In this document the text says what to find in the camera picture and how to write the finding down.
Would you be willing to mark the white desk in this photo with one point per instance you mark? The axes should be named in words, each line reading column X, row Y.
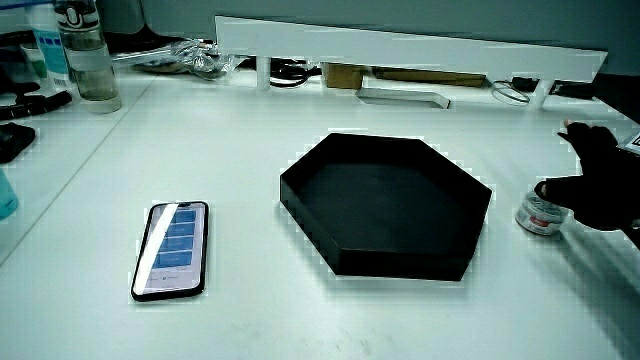
column 300, row 315

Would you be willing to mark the brown cardboard box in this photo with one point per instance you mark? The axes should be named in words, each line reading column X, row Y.
column 344, row 76

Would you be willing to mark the black hexagonal tray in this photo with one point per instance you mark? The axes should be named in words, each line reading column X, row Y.
column 385, row 210

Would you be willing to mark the teal container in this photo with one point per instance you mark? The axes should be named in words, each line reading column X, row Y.
column 6, row 197

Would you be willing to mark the crumpled clear plastic bag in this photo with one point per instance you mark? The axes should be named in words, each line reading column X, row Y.
column 190, row 57

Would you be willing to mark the white monitor riser shelf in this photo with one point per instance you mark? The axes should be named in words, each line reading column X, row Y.
column 400, row 47

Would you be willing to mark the small clear jar red label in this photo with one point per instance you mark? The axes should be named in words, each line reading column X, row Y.
column 537, row 217

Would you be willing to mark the black flat device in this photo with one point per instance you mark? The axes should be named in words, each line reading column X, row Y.
column 572, row 90

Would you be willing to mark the white bottle blue label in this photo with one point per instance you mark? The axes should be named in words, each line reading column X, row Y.
column 50, row 50

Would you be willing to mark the clear water bottle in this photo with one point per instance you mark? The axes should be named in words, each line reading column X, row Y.
column 92, row 60

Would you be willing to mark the small black adapter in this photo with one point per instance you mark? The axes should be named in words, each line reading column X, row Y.
column 525, row 83

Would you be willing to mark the white flat bracket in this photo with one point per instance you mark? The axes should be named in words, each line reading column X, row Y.
column 402, row 96

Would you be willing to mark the black pouch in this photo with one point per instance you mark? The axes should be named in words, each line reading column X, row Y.
column 12, row 140

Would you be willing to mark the flat wooden bar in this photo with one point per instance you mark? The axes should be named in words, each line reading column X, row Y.
column 430, row 76

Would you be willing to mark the person's right hand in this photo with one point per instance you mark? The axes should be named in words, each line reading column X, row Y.
column 602, row 190

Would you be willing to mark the black smartphone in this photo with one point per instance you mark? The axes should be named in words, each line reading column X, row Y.
column 172, row 250

